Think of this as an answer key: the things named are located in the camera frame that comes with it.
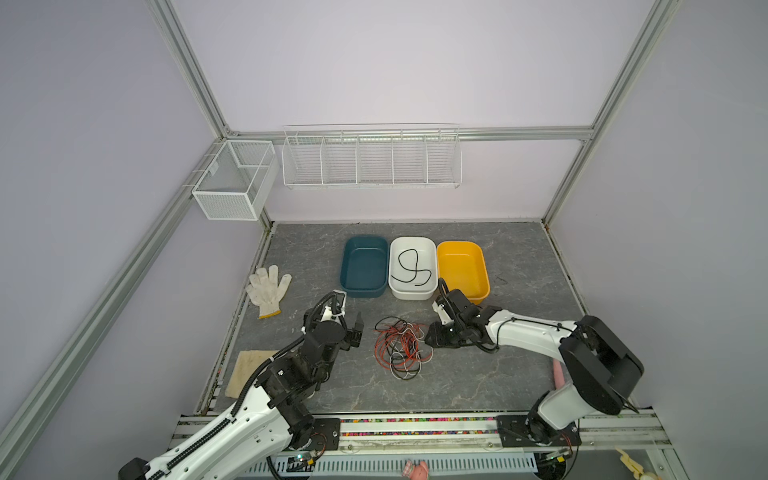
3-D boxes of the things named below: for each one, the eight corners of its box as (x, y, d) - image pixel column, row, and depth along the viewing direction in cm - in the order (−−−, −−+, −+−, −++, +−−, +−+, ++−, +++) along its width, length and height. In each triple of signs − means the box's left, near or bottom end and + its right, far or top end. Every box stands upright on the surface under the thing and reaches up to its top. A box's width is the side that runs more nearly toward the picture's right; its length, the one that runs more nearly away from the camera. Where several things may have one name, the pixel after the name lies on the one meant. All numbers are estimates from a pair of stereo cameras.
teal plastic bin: (340, 298, 101) (338, 290, 97) (348, 244, 117) (346, 234, 112) (388, 298, 101) (387, 290, 97) (389, 244, 117) (388, 234, 112)
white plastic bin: (388, 301, 100) (387, 292, 96) (389, 247, 116) (388, 236, 111) (439, 301, 100) (441, 292, 95) (433, 246, 116) (435, 236, 111)
